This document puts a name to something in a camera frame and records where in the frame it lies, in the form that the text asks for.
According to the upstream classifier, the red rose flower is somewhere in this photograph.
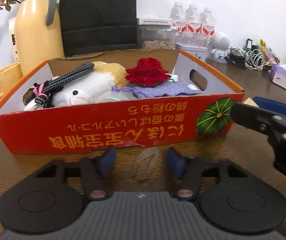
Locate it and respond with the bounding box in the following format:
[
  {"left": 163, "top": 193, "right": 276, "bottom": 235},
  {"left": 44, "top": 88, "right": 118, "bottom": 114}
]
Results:
[{"left": 126, "top": 57, "right": 171, "bottom": 87}]

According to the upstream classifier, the tangled cables pile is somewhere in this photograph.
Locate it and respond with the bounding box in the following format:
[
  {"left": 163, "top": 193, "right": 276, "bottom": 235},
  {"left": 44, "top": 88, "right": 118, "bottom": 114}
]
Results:
[{"left": 224, "top": 38, "right": 281, "bottom": 72}]

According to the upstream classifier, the white yellow plush toy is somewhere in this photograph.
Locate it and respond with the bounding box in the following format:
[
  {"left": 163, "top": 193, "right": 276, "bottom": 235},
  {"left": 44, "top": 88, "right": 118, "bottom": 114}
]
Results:
[{"left": 52, "top": 61, "right": 127, "bottom": 107}]

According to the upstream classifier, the white flat box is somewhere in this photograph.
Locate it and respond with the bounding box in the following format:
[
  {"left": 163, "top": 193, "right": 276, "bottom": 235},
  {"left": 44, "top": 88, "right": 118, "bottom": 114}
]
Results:
[{"left": 138, "top": 17, "right": 173, "bottom": 26}]

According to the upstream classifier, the water bottle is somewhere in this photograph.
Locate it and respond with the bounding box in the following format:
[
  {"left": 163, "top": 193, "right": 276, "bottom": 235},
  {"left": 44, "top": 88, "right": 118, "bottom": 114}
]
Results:
[
  {"left": 185, "top": 4, "right": 201, "bottom": 45},
  {"left": 170, "top": 2, "right": 186, "bottom": 43},
  {"left": 199, "top": 7, "right": 215, "bottom": 47}
]

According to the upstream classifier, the yellow mug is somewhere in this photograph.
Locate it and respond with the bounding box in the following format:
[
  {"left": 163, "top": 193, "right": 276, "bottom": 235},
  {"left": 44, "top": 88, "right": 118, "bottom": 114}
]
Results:
[{"left": 0, "top": 62, "right": 23, "bottom": 99}]

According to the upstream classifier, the white robot toy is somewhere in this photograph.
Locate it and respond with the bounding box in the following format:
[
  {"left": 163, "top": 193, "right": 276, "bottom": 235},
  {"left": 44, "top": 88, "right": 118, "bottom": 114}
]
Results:
[{"left": 210, "top": 32, "right": 230, "bottom": 64}]

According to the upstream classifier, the white milk carton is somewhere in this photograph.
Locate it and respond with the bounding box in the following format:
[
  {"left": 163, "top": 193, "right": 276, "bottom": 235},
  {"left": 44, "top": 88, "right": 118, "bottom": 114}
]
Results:
[{"left": 8, "top": 17, "right": 19, "bottom": 62}]

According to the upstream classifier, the left water bottle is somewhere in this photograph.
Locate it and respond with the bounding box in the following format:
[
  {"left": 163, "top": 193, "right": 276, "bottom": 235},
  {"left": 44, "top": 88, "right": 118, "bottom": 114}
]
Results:
[{"left": 170, "top": 2, "right": 186, "bottom": 43}]

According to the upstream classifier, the right water bottle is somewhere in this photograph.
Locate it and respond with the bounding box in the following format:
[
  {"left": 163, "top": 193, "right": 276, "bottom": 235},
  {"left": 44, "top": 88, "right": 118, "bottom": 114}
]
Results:
[{"left": 199, "top": 7, "right": 215, "bottom": 47}]

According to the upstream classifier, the white tin box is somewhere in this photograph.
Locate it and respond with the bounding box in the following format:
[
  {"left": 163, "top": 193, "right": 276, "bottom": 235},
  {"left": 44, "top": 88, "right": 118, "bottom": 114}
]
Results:
[{"left": 176, "top": 43, "right": 208, "bottom": 61}]

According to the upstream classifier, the black braided cable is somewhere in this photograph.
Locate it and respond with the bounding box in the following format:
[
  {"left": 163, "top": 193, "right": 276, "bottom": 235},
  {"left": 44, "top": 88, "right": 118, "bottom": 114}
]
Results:
[{"left": 24, "top": 61, "right": 95, "bottom": 110}]

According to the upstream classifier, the yellow thermos jug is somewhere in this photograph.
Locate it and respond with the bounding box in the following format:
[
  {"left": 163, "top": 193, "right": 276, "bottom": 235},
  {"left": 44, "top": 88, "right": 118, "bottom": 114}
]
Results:
[{"left": 14, "top": 0, "right": 64, "bottom": 76}]

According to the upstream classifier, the black paper bag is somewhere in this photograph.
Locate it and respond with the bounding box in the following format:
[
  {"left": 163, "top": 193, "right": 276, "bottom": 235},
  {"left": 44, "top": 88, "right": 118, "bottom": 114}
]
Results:
[{"left": 59, "top": 0, "right": 138, "bottom": 56}]

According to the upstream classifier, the middle water bottle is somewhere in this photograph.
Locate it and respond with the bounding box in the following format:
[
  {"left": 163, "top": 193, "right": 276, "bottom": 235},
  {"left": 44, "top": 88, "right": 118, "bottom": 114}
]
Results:
[{"left": 185, "top": 4, "right": 201, "bottom": 45}]

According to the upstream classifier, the clear plastic sandal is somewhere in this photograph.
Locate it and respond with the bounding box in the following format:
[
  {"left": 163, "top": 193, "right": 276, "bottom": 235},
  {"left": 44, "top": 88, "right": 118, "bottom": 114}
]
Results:
[{"left": 131, "top": 147, "right": 160, "bottom": 181}]

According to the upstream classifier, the white round case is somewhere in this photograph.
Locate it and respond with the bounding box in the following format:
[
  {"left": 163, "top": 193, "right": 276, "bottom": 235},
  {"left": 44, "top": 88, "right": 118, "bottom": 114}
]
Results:
[{"left": 24, "top": 99, "right": 43, "bottom": 112}]

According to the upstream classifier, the clear seed container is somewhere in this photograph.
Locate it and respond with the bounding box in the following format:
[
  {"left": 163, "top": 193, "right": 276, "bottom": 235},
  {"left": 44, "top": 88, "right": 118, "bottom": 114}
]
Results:
[{"left": 138, "top": 25, "right": 176, "bottom": 49}]

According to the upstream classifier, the purple drawstring pouch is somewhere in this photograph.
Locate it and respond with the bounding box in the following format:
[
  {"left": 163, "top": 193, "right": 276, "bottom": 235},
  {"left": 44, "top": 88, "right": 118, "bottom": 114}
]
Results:
[{"left": 111, "top": 82, "right": 202, "bottom": 99}]

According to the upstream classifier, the orange cardboard box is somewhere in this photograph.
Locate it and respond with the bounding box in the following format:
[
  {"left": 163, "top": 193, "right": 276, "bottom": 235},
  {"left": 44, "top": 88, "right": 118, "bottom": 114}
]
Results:
[{"left": 0, "top": 49, "right": 244, "bottom": 154}]

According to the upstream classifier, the purple tissue pack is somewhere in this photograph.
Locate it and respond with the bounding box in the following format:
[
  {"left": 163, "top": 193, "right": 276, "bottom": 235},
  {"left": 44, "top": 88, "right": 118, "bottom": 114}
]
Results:
[{"left": 269, "top": 64, "right": 286, "bottom": 90}]

